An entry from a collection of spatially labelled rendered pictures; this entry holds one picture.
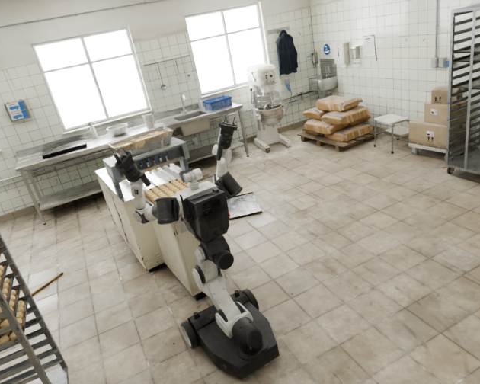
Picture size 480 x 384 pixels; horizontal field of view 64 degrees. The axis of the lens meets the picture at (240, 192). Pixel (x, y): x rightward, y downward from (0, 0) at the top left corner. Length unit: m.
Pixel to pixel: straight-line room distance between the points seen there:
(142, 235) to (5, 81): 3.53
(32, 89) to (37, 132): 0.62
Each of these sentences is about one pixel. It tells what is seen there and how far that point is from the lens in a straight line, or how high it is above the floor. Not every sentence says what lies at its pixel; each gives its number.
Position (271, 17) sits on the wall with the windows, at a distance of 7.42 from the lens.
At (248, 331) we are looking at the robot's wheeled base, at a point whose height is 0.35.
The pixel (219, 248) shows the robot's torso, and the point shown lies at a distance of 2.38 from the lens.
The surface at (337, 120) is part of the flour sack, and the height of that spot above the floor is 0.48.
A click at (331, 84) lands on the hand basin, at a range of 7.38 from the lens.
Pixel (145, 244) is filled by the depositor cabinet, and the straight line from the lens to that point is 3.78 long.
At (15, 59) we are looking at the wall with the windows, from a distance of 6.45.
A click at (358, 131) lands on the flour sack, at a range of 6.35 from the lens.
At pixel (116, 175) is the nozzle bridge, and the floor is 1.09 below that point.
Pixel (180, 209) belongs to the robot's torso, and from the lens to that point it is 2.28.
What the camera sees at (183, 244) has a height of 0.58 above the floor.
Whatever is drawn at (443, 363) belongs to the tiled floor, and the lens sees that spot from 2.84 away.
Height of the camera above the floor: 2.10
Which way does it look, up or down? 24 degrees down
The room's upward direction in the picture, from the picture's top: 11 degrees counter-clockwise
